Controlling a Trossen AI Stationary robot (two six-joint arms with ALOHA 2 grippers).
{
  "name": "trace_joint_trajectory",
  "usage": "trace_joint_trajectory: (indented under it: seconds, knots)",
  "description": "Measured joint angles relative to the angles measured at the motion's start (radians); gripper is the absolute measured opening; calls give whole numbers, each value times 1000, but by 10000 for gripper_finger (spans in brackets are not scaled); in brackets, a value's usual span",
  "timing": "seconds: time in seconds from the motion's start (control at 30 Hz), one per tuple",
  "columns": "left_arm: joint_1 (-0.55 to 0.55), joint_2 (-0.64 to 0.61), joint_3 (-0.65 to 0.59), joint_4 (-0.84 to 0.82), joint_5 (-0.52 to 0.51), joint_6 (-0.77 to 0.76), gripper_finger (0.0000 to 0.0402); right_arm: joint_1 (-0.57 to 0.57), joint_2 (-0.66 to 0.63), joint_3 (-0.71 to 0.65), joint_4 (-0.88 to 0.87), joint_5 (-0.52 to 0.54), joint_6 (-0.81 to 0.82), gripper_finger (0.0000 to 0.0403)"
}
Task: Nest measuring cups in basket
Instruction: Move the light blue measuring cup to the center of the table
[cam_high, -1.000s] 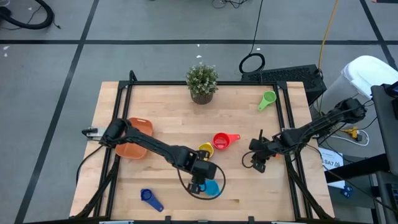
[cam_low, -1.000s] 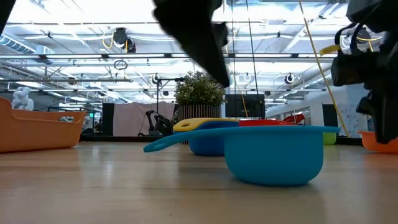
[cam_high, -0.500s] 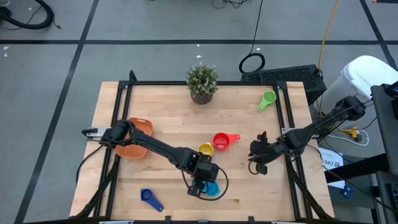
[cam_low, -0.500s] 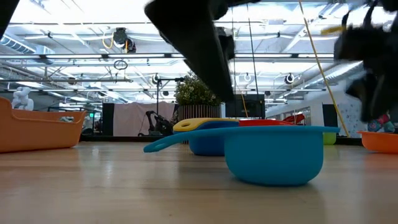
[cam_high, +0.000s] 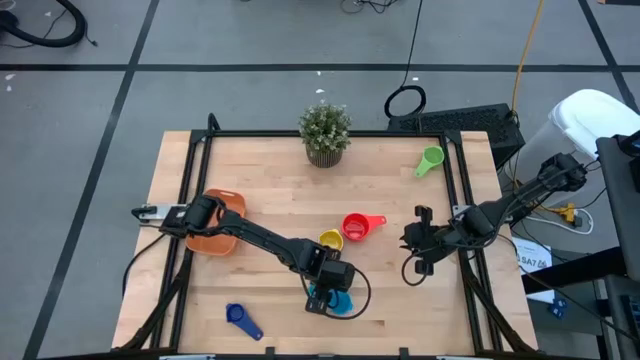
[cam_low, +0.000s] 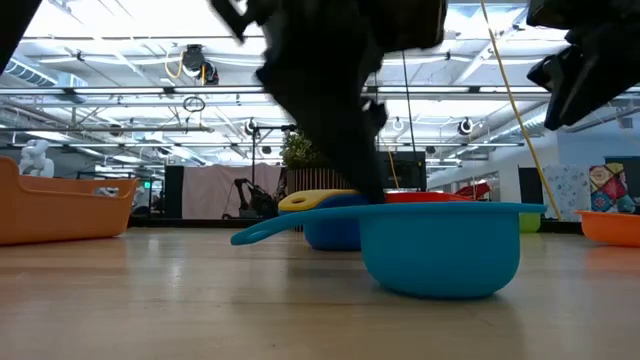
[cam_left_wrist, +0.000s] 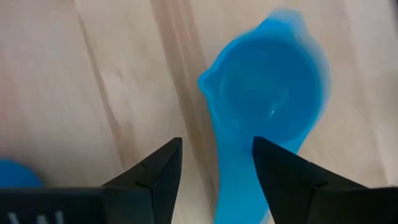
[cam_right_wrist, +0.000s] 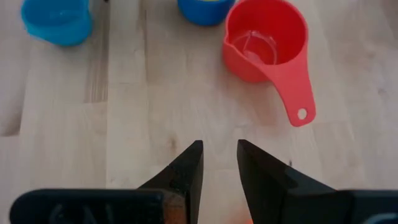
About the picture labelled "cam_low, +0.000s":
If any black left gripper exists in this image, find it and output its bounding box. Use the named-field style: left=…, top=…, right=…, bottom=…
left=209, top=0, right=449, bottom=205

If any ribbed striped planter pot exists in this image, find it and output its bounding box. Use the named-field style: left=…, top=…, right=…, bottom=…
left=286, top=167, right=354, bottom=232

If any thin yellow hanging cord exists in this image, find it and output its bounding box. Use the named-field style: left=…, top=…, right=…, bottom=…
left=382, top=139, right=400, bottom=191

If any thick black hanging cable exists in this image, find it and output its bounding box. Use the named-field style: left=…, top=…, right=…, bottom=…
left=401, top=49, right=417, bottom=153

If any green leafy artificial plant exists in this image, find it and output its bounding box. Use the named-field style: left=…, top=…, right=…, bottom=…
left=280, top=130, right=331, bottom=171

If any red measuring cup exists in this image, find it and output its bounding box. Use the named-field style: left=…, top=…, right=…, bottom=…
left=384, top=191, right=476, bottom=204

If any green measuring cup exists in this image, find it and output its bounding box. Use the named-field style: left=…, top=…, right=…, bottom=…
left=518, top=212, right=542, bottom=234

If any royal blue measuring cup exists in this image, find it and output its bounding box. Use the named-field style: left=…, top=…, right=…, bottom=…
left=299, top=192, right=372, bottom=253

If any white patterned board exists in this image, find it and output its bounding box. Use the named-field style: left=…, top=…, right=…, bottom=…
left=542, top=165, right=591, bottom=222

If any thick yellow hanging strap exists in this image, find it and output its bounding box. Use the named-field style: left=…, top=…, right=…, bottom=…
left=478, top=0, right=564, bottom=222

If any colourful patchwork poster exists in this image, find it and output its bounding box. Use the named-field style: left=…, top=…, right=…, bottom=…
left=588, top=162, right=639, bottom=215

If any black door panel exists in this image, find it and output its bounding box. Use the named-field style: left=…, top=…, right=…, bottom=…
left=518, top=167, right=545, bottom=220

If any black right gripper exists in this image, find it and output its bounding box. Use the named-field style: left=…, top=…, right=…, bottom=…
left=526, top=0, right=640, bottom=131

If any white robot statue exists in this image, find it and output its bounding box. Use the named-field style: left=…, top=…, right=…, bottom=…
left=18, top=139, right=55, bottom=179

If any yellow measuring cup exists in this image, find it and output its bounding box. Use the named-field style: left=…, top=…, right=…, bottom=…
left=277, top=188, right=362, bottom=213

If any orange measuring cup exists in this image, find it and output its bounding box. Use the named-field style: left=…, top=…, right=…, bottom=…
left=574, top=209, right=640, bottom=249

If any black monitor screen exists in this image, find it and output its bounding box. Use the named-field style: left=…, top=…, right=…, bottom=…
left=375, top=151, right=428, bottom=192

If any orange plastic basket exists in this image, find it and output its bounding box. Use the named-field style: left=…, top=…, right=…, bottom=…
left=0, top=156, right=138, bottom=247

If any black table edge rail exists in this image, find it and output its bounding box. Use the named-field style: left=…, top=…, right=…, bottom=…
left=128, top=215, right=584, bottom=234

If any teal measuring cup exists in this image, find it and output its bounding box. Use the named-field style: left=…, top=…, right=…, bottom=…
left=229, top=202, right=549, bottom=301

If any tall black panel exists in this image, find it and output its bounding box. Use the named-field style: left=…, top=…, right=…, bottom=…
left=163, top=165, right=185, bottom=220

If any black boom stand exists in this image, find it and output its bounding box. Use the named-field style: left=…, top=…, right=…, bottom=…
left=248, top=124, right=297, bottom=181

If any long black ceiling light bar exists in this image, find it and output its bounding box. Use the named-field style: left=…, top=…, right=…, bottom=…
left=158, top=85, right=522, bottom=96

